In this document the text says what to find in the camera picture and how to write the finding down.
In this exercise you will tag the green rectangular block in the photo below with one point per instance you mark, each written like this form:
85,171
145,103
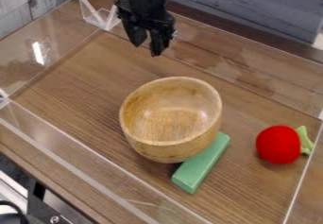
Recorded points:
193,170

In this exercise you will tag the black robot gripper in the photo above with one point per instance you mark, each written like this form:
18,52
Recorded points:
143,16

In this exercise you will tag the light wooden bowl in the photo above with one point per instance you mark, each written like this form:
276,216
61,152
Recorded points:
169,118

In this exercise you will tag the red plush tomato toy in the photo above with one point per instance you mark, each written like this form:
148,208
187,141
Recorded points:
280,144

